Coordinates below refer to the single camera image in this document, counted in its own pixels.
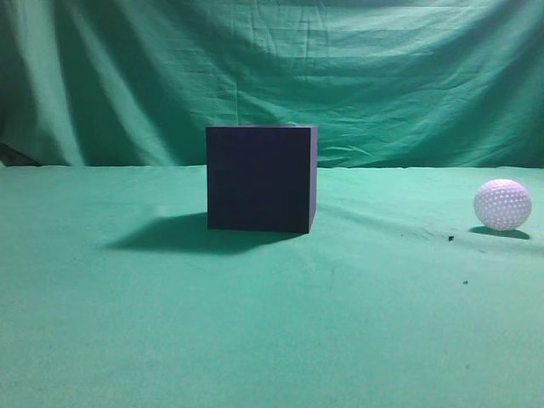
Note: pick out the green table cloth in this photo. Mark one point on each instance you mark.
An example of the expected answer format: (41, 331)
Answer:
(114, 293)

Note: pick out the white dimpled golf ball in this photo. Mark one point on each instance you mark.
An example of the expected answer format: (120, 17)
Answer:
(502, 204)

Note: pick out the dark blue cube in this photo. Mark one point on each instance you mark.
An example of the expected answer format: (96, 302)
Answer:
(262, 178)

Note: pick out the green cloth backdrop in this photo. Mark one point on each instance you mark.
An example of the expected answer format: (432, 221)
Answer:
(387, 83)

